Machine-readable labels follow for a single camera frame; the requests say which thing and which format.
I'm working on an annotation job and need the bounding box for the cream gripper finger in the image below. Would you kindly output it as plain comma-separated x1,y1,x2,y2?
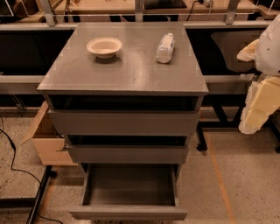
237,39,259,62
239,75,280,135

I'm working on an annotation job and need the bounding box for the clear plastic bottle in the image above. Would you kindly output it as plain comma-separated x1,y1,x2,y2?
156,33,175,64

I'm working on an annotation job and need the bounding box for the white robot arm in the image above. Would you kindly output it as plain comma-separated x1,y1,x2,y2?
237,15,280,135

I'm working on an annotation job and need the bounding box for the grey drawer cabinet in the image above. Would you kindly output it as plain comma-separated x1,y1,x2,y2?
37,21,209,173

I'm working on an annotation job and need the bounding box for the grey top drawer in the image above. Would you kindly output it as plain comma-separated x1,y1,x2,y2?
49,110,199,137

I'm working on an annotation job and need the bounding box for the grey drawer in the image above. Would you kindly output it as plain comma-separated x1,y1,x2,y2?
49,110,199,137
67,135,188,164
70,164,187,221

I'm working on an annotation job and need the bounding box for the grey bottom drawer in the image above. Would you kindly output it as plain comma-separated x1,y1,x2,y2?
70,164,187,221

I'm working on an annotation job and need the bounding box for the grey middle drawer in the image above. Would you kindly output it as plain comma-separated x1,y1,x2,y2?
67,135,188,164

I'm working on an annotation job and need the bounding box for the white paper bowl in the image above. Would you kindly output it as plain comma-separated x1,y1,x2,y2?
87,38,123,59

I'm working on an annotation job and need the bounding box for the cardboard box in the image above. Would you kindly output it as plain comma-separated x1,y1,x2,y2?
21,101,76,166

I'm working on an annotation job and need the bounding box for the black table leg frame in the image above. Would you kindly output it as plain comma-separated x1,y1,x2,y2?
197,94,246,151

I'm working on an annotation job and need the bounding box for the grey metal rail workbench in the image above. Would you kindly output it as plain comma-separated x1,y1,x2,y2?
0,0,272,95

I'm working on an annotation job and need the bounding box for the black floor cable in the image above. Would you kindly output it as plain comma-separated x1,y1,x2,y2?
0,116,64,224

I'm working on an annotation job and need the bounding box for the black metal floor frame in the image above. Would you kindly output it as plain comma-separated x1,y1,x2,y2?
0,165,55,224

